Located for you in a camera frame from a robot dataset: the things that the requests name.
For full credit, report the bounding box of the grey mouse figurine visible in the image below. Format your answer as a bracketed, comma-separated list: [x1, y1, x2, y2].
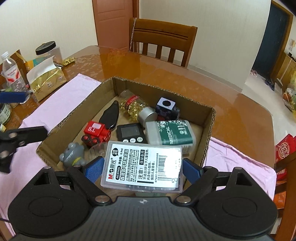
[59, 143, 87, 168]

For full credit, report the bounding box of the red toy train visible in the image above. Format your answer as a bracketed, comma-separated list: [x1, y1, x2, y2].
[81, 121, 111, 148]

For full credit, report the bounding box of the clear lead refill box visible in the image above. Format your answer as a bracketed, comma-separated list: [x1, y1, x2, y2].
[100, 141, 183, 193]

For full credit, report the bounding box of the correction tape dispenser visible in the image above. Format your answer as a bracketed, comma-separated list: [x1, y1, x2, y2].
[99, 100, 119, 131]

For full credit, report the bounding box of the black digital timer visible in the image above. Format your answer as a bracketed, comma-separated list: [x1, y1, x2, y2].
[116, 123, 147, 144]

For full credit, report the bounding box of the dark blue toy train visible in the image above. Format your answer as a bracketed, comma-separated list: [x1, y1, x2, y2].
[155, 97, 180, 121]

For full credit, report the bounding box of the gold capsule bottle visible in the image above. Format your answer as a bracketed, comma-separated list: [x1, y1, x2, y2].
[119, 89, 158, 127]

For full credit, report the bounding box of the clear water bottle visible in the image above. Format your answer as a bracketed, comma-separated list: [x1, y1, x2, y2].
[1, 52, 30, 104]

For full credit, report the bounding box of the gold tissue pack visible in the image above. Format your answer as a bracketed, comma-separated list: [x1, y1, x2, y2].
[27, 57, 67, 102]

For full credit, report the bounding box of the black lid plastic jar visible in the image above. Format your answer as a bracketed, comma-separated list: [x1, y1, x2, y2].
[35, 41, 63, 65]

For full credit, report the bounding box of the gold hair clip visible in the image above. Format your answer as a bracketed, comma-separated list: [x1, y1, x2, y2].
[63, 57, 75, 67]

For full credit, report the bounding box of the cardboard box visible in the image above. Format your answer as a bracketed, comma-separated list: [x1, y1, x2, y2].
[37, 77, 216, 196]

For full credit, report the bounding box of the red gift bag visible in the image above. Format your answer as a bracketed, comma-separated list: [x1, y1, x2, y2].
[275, 133, 296, 181]

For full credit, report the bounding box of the wooden chair right side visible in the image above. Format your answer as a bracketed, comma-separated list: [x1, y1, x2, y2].
[273, 152, 296, 241]

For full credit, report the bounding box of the wooden chair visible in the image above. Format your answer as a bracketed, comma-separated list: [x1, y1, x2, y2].
[273, 152, 296, 241]
[129, 18, 198, 67]

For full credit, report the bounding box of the brown wooden door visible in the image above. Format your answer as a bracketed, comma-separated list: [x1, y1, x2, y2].
[92, 0, 139, 50]

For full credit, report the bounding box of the wooden cabinet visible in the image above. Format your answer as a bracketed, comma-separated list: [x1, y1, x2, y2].
[274, 52, 295, 90]

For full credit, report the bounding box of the wooden chair far side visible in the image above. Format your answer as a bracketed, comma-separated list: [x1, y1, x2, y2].
[129, 18, 198, 67]

